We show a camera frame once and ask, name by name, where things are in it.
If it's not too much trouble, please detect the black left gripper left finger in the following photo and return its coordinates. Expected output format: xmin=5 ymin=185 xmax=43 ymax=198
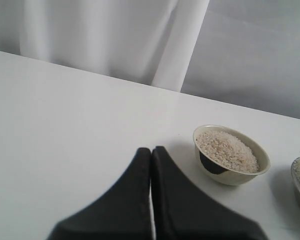
xmin=48 ymin=147 xmax=153 ymax=240

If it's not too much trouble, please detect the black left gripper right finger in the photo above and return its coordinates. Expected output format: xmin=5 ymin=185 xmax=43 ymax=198
xmin=151 ymin=146 xmax=268 ymax=240

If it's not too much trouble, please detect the white ceramic bowl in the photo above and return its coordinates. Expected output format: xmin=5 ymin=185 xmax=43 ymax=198
xmin=193 ymin=125 xmax=271 ymax=186

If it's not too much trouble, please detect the rice in white bowl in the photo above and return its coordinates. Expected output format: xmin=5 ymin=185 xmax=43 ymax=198
xmin=195 ymin=130 xmax=260 ymax=173

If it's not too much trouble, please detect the white backdrop curtain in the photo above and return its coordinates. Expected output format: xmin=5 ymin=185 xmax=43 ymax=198
xmin=0 ymin=0 xmax=300 ymax=119

